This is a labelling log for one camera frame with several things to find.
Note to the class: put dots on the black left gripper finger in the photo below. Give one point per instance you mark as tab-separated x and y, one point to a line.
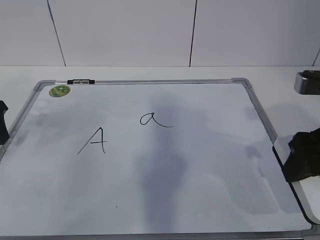
4	134

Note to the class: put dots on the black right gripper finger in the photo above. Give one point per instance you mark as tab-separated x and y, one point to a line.
304	157

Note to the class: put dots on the white whiteboard eraser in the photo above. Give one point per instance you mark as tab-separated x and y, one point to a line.
307	190

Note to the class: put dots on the round green magnet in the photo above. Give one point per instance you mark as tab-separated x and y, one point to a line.
59	91

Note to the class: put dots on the black board hanger clip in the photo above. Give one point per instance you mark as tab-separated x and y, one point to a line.
81	82

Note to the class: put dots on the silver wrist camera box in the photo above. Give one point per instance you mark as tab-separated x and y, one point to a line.
307	82

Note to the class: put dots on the white board with aluminium frame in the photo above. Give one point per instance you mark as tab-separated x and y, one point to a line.
163	157

